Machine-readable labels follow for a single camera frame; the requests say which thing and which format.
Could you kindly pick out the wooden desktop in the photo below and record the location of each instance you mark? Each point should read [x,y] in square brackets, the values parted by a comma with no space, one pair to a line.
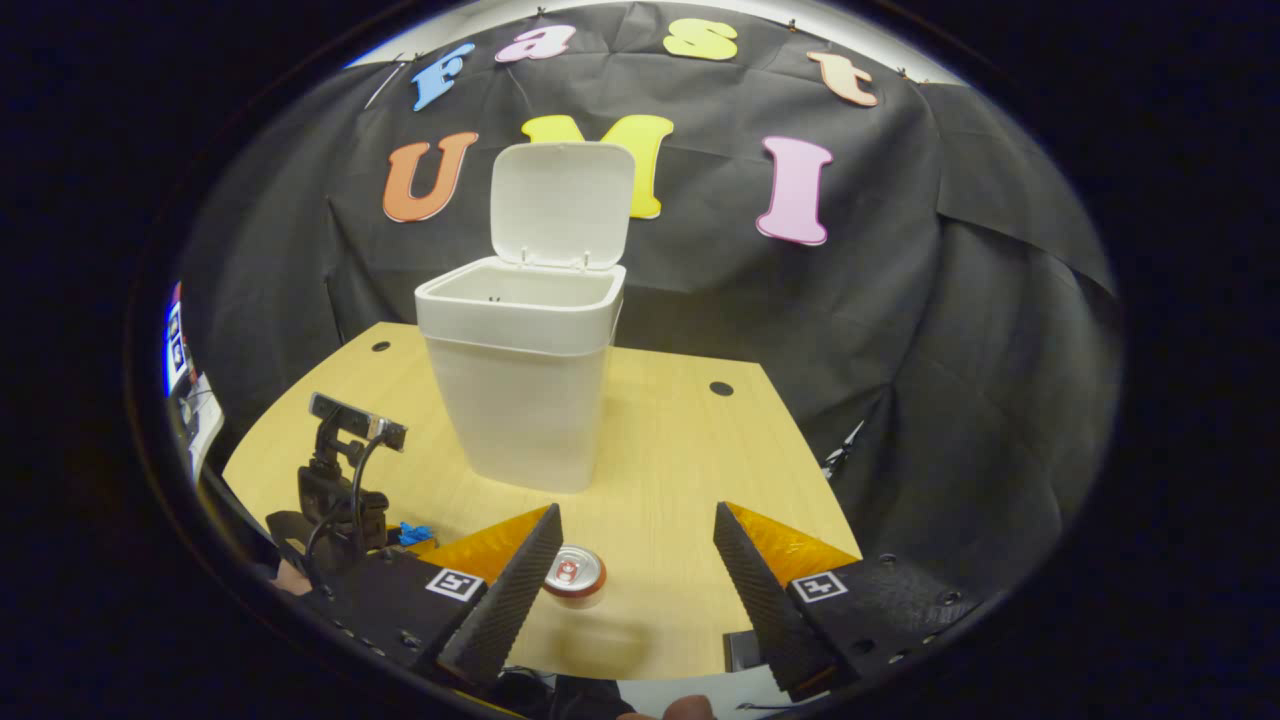
[660,450]

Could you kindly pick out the wall poster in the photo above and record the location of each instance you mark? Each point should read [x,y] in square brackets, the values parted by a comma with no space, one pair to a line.
[175,350]

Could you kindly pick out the red pop can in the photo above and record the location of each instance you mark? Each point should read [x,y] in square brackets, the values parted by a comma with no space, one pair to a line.
[578,575]

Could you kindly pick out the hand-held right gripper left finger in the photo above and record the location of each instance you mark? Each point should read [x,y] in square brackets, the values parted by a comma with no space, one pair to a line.
[515,600]

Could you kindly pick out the black backdrop cloth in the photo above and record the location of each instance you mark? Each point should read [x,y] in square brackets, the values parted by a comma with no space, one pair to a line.
[900,350]

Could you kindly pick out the small black box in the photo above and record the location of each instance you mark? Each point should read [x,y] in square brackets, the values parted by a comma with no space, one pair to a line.
[742,650]

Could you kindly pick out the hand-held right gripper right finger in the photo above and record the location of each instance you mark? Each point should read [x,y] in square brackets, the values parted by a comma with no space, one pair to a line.
[765,600]

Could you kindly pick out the white desktop garbage bin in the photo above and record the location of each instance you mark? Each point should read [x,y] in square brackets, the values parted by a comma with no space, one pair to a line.
[520,400]

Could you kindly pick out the white side table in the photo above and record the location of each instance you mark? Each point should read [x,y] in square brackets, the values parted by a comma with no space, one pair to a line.
[205,430]

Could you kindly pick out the blue paper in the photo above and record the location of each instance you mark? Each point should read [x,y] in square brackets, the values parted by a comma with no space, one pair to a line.
[413,533]

